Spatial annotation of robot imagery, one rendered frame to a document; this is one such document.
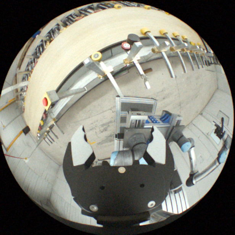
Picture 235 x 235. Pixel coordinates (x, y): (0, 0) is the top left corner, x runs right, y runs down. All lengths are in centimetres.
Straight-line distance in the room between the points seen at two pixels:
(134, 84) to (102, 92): 67
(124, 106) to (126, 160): 103
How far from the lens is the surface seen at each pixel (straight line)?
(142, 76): 61
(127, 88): 145
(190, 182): 82
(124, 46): 63
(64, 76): 72
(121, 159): 42
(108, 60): 87
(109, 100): 147
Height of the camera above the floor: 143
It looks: 63 degrees down
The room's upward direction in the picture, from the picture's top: 179 degrees clockwise
